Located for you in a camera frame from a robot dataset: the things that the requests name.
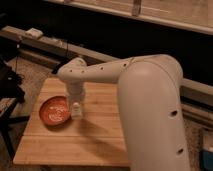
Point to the white box on ledge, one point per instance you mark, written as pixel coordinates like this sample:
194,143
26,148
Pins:
35,33

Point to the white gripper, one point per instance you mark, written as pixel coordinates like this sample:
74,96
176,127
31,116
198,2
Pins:
75,93

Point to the orange ceramic bowl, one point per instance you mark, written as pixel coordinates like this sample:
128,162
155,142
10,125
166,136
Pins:
54,111

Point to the blue bin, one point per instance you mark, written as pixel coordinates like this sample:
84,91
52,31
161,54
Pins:
206,152

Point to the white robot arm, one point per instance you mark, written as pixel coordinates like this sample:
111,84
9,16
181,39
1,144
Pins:
148,93

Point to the wooden table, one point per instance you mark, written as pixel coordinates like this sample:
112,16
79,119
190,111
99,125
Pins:
94,140

